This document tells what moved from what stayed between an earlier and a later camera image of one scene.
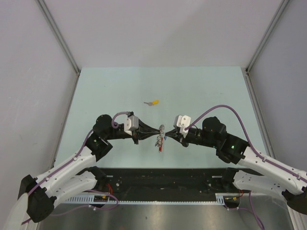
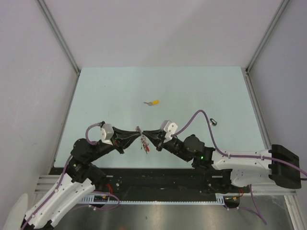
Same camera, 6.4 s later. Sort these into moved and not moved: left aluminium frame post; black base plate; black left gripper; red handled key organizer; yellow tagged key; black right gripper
Moved: black left gripper; red handled key organizer; black right gripper
Not moved: left aluminium frame post; black base plate; yellow tagged key
